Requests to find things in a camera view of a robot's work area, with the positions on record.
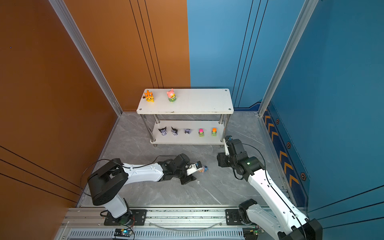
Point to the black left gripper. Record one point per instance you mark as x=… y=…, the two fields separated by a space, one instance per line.
x=190 y=179

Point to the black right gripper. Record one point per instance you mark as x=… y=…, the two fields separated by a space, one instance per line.
x=221 y=159

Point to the black purple kuromi figure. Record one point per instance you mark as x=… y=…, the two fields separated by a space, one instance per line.
x=163 y=131

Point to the pink pig toy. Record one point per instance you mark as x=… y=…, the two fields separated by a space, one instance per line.
x=171 y=95

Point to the orange fox toy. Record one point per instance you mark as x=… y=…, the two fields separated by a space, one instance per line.
x=149 y=96

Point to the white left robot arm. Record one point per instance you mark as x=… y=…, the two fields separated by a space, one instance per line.
x=106 y=183

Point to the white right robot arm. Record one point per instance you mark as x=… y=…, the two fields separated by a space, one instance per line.
x=286 y=221

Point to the white two-tier metal shelf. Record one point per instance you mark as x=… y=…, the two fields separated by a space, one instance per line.
x=193 y=109

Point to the circuit board right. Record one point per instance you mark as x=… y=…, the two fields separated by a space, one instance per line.
x=252 y=233

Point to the green circuit board left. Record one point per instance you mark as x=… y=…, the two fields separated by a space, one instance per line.
x=123 y=234

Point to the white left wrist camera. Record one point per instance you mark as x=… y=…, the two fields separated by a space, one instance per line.
x=195 y=167

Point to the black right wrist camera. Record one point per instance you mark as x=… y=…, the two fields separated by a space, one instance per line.
x=226 y=145

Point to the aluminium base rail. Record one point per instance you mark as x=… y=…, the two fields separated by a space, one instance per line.
x=157 y=223

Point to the aluminium corner post right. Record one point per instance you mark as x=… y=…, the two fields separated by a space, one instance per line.
x=295 y=36

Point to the aluminium corner post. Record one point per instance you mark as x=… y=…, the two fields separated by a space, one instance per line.
x=295 y=36
x=76 y=36

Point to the aluminium corner post left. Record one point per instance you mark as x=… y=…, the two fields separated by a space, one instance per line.
x=76 y=36

